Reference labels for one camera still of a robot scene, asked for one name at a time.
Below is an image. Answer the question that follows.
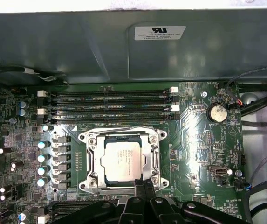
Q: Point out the white certification label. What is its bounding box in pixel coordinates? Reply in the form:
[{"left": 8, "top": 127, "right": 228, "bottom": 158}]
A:
[{"left": 134, "top": 25, "right": 186, "bottom": 41}]

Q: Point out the metal socket cover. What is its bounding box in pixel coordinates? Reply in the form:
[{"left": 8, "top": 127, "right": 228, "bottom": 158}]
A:
[{"left": 86, "top": 130, "right": 163, "bottom": 189}]

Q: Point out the black looped cable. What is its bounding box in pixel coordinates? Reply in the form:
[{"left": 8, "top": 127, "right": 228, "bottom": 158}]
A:
[{"left": 246, "top": 149, "right": 267, "bottom": 224}]

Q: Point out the green motherboard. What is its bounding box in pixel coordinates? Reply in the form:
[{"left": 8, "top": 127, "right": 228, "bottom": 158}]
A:
[{"left": 0, "top": 81, "right": 243, "bottom": 224}]

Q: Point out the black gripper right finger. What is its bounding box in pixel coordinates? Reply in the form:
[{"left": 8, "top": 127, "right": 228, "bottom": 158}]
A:
[{"left": 144, "top": 179, "right": 251, "bottom": 224}]

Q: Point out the black RAM slot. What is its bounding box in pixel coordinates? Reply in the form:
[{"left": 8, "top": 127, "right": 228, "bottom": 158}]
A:
[
  {"left": 37, "top": 95, "right": 180, "bottom": 106},
  {"left": 50, "top": 200, "right": 121, "bottom": 209},
  {"left": 37, "top": 113, "right": 180, "bottom": 124},
  {"left": 37, "top": 104, "right": 180, "bottom": 115},
  {"left": 37, "top": 86, "right": 180, "bottom": 98},
  {"left": 50, "top": 207, "right": 101, "bottom": 217}
]

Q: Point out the CPU socket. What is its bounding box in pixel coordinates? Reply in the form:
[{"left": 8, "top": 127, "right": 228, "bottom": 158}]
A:
[{"left": 78, "top": 127, "right": 168, "bottom": 195}]

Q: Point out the silver coin battery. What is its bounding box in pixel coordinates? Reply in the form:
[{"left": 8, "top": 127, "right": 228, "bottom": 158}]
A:
[{"left": 207, "top": 104, "right": 228, "bottom": 123}]

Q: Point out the thin black fan wire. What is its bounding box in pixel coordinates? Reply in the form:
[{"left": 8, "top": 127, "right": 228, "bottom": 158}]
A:
[{"left": 225, "top": 67, "right": 267, "bottom": 110}]

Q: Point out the black PC case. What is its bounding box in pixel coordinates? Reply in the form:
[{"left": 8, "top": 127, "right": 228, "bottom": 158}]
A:
[{"left": 0, "top": 9, "right": 267, "bottom": 224}]

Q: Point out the metal wire locking lever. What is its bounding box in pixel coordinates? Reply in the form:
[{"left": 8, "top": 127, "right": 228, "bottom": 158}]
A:
[
  {"left": 84, "top": 126, "right": 160, "bottom": 138},
  {"left": 90, "top": 185, "right": 137, "bottom": 196}
]

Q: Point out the black cable white sleeve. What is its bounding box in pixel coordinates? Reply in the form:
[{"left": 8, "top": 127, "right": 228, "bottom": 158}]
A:
[{"left": 0, "top": 66, "right": 67, "bottom": 83}]

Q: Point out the silver green CPU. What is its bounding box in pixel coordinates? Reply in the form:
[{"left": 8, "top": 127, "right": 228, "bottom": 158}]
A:
[{"left": 100, "top": 134, "right": 149, "bottom": 187}]

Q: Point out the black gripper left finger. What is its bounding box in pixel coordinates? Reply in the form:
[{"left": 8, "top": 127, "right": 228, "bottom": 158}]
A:
[{"left": 50, "top": 179, "right": 151, "bottom": 224}]

